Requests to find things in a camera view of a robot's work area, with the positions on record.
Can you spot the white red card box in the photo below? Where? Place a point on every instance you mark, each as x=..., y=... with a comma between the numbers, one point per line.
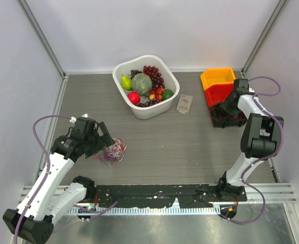
x=184, y=104

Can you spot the dark red grapes front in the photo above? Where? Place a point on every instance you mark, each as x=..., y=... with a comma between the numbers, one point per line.
x=149, y=103

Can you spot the red grape bunch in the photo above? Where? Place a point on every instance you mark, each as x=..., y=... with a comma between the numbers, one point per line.
x=156, y=77

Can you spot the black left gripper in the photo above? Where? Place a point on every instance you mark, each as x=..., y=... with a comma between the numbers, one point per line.
x=105, y=141

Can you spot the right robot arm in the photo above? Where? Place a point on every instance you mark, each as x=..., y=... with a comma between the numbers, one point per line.
x=262, y=138

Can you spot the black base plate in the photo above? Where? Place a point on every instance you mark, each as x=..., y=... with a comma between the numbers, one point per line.
x=163, y=196

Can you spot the red storage bin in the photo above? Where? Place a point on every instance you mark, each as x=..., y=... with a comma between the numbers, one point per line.
x=217, y=93

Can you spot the red yellow cherries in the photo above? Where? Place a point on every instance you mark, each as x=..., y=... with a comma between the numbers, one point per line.
x=156, y=94

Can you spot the green lime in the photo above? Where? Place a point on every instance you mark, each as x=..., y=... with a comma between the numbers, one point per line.
x=167, y=93

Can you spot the dark purple grape bunch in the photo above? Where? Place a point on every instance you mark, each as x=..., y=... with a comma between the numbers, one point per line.
x=134, y=73

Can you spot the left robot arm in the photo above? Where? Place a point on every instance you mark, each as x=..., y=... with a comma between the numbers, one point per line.
x=35, y=217

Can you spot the green melon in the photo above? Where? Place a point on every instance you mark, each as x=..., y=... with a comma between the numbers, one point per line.
x=141, y=84

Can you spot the green pear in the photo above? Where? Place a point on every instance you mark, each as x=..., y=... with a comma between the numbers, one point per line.
x=126, y=83

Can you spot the red apple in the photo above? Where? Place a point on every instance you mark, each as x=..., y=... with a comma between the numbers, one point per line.
x=134, y=97

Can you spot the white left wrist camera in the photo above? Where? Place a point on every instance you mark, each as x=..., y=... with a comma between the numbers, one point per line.
x=81, y=119

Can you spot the black storage bin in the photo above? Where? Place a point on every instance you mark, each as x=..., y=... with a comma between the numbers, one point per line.
x=221, y=119

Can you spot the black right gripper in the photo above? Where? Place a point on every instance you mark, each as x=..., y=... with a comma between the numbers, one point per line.
x=225, y=105

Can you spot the yellow storage bin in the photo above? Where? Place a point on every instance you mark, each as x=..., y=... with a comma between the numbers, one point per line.
x=216, y=76

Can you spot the aluminium rail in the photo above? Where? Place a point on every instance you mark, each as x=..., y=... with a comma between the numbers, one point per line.
x=279, y=194

